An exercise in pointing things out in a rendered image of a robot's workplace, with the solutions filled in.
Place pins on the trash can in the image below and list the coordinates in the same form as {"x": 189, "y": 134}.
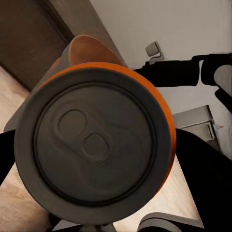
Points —
{"x": 83, "y": 48}

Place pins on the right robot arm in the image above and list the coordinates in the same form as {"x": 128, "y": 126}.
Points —
{"x": 216, "y": 71}

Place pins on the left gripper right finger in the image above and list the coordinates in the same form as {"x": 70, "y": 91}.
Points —
{"x": 209, "y": 176}

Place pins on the cabinet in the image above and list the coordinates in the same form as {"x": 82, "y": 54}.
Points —
{"x": 34, "y": 34}

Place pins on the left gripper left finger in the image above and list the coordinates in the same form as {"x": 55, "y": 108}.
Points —
{"x": 7, "y": 157}

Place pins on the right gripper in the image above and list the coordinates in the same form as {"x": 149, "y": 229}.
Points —
{"x": 162, "y": 74}

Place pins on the dishwasher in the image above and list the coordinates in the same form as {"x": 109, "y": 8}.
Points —
{"x": 202, "y": 130}

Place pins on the can of soda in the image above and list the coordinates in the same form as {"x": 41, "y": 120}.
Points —
{"x": 95, "y": 143}

